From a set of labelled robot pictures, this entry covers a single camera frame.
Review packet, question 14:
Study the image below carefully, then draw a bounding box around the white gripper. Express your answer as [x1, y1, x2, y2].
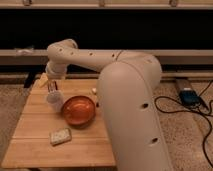
[45, 61, 67, 92]

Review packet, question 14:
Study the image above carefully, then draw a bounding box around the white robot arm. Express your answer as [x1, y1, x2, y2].
[46, 39, 174, 171]

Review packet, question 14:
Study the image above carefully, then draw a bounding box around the white ceramic cup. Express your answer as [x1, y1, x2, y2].
[46, 90, 64, 113]

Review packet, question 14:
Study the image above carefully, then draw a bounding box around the orange bowl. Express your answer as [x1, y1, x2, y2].
[61, 96, 96, 126]

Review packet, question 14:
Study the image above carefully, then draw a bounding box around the white speckled sponge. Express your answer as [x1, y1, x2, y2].
[50, 128, 72, 146]

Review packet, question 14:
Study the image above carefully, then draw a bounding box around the wooden table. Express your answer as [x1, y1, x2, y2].
[2, 84, 115, 168]

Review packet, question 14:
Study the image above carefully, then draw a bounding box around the black power adapter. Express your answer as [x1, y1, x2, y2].
[179, 90, 200, 107]

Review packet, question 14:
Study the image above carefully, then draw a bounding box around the black cable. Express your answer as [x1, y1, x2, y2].
[153, 79, 213, 168]

